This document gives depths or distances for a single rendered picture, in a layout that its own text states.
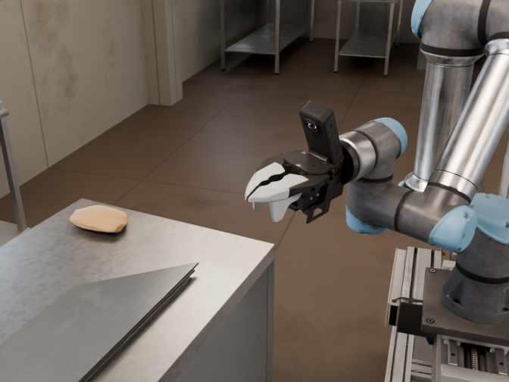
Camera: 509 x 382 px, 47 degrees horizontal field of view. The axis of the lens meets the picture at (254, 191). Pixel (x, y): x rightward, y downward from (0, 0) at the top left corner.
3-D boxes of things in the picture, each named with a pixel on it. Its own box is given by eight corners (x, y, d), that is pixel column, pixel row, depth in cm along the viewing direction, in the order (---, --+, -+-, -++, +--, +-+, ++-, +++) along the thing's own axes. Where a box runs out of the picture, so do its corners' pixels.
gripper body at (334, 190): (306, 227, 84) (353, 198, 92) (315, 174, 79) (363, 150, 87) (266, 204, 88) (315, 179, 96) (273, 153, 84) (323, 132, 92)
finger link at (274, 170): (244, 228, 79) (287, 205, 85) (248, 190, 76) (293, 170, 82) (227, 217, 81) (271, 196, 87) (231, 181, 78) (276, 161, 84)
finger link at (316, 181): (296, 203, 78) (335, 182, 83) (298, 192, 77) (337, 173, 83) (270, 188, 80) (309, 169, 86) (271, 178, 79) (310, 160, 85)
